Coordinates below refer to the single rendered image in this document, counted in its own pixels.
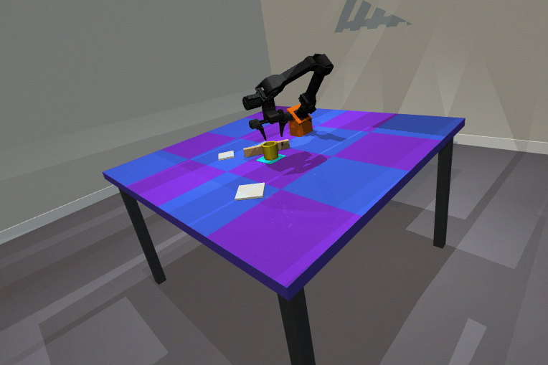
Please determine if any yellow cup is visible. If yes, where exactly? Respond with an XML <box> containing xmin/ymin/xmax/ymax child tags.
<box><xmin>261</xmin><ymin>141</ymin><xmax>278</xmax><ymax>161</ymax></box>

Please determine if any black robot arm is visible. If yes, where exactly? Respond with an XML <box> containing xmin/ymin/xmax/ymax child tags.
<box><xmin>242</xmin><ymin>54</ymin><xmax>334</xmax><ymax>124</ymax></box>

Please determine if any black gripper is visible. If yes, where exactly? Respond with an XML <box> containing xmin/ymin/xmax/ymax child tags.
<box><xmin>249</xmin><ymin>104</ymin><xmax>293</xmax><ymax>140</ymax></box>

